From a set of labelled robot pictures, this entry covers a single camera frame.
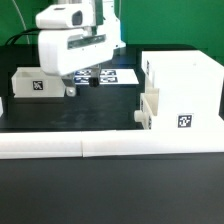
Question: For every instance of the white front drawer box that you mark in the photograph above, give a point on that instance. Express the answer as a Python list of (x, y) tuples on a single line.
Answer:
[(145, 111)]

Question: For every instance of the white drawer box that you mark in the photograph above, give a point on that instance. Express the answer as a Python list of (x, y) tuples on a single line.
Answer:
[(145, 111), (32, 82)]

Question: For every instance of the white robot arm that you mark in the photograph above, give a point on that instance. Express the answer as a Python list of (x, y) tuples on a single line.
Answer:
[(111, 18)]

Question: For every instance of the white marker sheet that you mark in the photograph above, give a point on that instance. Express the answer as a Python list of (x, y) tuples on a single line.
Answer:
[(108, 77)]

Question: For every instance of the white L-shaped fence wall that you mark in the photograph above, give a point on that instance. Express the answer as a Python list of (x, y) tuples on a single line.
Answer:
[(113, 143)]

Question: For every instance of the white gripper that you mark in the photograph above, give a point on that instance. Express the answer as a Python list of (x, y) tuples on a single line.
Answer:
[(73, 37)]

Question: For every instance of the white drawer cabinet frame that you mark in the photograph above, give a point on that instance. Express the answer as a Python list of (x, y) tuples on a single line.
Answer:
[(183, 90)]

